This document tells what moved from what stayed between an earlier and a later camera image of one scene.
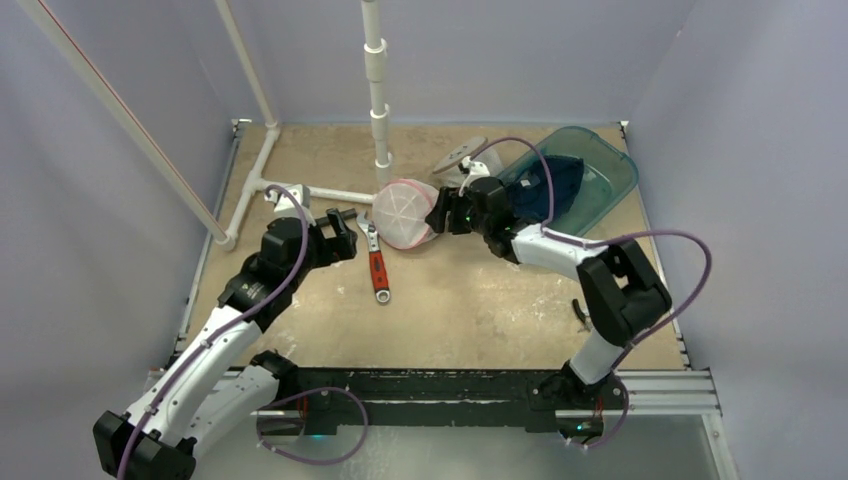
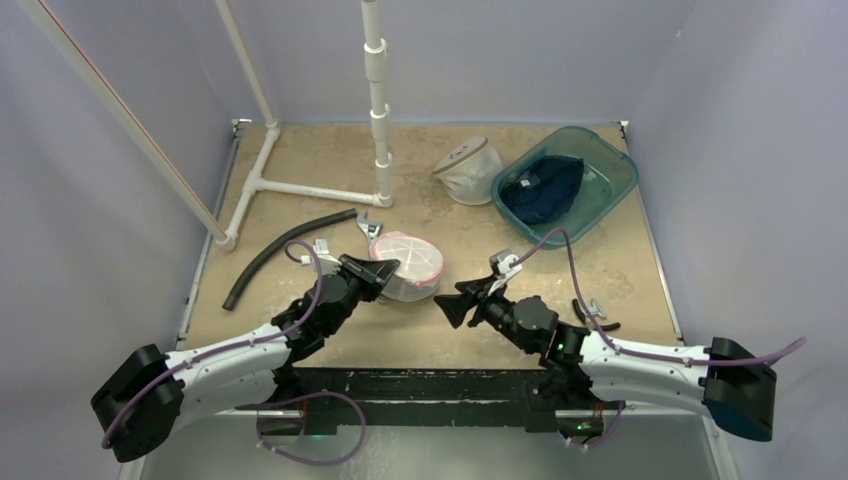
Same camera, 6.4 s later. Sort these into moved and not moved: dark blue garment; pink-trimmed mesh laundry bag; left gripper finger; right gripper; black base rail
Moved: right gripper; left gripper finger; pink-trimmed mesh laundry bag
Not moved: black base rail; dark blue garment
